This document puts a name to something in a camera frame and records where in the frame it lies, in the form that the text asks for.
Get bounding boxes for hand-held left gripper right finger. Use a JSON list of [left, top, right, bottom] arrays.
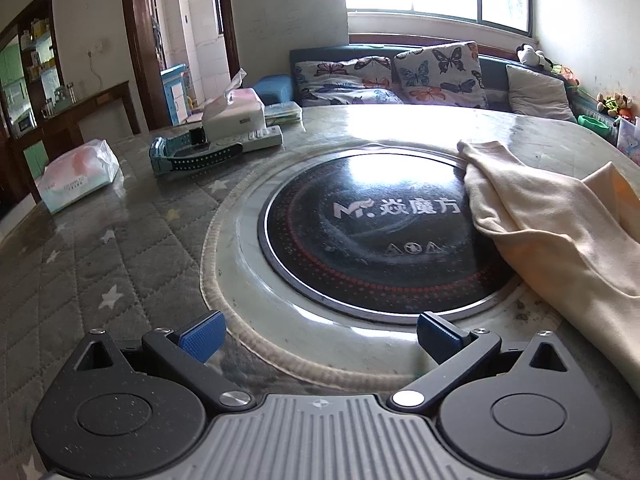
[[387, 311, 572, 415]]

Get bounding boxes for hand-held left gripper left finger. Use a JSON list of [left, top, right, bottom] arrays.
[[75, 310, 257, 414]]

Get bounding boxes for cream sweater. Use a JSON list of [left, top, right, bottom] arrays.
[[456, 140, 640, 396]]

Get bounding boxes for round black induction cooktop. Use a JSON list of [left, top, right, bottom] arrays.
[[257, 149, 521, 322]]

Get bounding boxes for white pink tissue packet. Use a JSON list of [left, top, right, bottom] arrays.
[[36, 139, 122, 213]]

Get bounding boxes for white power strip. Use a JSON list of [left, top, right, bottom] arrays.
[[207, 126, 283, 154]]

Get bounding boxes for white tissue box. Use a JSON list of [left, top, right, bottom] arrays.
[[200, 67, 267, 137]]

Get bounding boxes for light blue small cabinet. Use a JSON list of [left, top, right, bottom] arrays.
[[160, 63, 193, 126]]

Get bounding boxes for dark wooden counter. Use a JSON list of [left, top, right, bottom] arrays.
[[10, 80, 143, 201]]

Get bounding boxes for blue cushion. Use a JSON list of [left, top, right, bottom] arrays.
[[252, 74, 296, 107]]

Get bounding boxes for butterfly print pillow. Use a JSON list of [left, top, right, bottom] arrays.
[[392, 41, 488, 109], [292, 56, 406, 107]]

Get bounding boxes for plain grey pillow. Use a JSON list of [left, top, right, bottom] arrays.
[[505, 64, 578, 122]]

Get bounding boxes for clear plastic storage box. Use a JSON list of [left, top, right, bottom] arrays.
[[615, 115, 640, 167]]

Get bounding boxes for brown plush toys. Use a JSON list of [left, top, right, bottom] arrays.
[[595, 92, 636, 118]]

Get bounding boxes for panda plush toy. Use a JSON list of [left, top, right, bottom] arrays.
[[516, 44, 556, 71]]

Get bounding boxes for wooden display cabinet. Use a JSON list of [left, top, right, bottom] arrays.
[[0, 0, 68, 136]]

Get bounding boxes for teal black strap gadget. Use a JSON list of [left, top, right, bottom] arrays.
[[149, 130, 246, 176]]

